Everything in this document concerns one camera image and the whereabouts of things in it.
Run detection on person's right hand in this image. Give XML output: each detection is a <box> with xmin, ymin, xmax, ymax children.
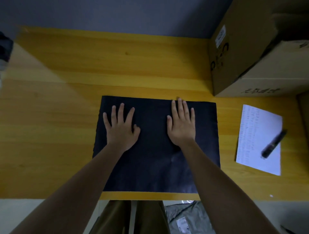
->
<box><xmin>167</xmin><ymin>98</ymin><xmax>196</xmax><ymax>147</ymax></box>

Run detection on person's left hand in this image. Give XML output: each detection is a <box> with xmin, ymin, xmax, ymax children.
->
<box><xmin>103</xmin><ymin>103</ymin><xmax>141</xmax><ymax>152</ymax></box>

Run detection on person's right forearm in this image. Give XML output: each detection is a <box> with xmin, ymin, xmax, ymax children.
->
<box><xmin>180</xmin><ymin>139</ymin><xmax>280</xmax><ymax>234</ymax></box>

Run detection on person's left forearm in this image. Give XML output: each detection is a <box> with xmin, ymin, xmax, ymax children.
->
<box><xmin>10</xmin><ymin>144</ymin><xmax>129</xmax><ymax>234</ymax></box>

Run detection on black paper sheet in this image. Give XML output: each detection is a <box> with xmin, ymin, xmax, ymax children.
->
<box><xmin>92</xmin><ymin>96</ymin><xmax>221</xmax><ymax>194</ymax></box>

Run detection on white handwritten paper sheet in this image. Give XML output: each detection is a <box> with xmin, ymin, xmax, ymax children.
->
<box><xmin>236</xmin><ymin>104</ymin><xmax>283</xmax><ymax>176</ymax></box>

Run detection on black marker pen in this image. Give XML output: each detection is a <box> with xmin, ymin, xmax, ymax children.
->
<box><xmin>261</xmin><ymin>129</ymin><xmax>288</xmax><ymax>159</ymax></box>

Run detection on person's olive trousers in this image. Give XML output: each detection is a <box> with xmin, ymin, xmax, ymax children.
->
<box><xmin>89</xmin><ymin>200</ymin><xmax>169</xmax><ymax>234</ymax></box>

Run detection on large brown cardboard box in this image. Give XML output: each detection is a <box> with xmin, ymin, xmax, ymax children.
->
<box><xmin>209</xmin><ymin>0</ymin><xmax>309</xmax><ymax>98</ymax></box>

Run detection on grey plastic mailing bag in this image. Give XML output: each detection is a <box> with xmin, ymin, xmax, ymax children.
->
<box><xmin>164</xmin><ymin>200</ymin><xmax>216</xmax><ymax>234</ymax></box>

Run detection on dark grey object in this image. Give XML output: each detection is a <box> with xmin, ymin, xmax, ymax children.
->
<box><xmin>0</xmin><ymin>31</ymin><xmax>14</xmax><ymax>73</ymax></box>

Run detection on thin black object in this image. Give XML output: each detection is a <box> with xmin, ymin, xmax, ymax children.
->
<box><xmin>281</xmin><ymin>225</ymin><xmax>298</xmax><ymax>234</ymax></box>

